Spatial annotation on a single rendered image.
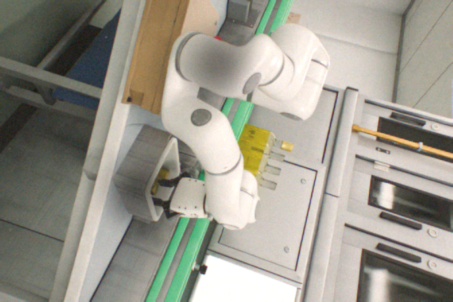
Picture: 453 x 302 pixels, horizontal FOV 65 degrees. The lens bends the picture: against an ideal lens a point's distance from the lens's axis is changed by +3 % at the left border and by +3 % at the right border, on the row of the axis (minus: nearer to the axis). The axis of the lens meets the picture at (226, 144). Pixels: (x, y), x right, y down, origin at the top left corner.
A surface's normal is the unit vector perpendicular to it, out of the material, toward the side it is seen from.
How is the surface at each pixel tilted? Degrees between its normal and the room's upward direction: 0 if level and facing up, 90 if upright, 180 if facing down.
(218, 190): 102
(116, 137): 90
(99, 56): 90
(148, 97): 90
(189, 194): 109
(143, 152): 90
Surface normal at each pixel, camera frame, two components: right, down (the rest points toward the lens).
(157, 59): -0.15, 0.11
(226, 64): -0.42, -0.20
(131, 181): 0.07, -0.53
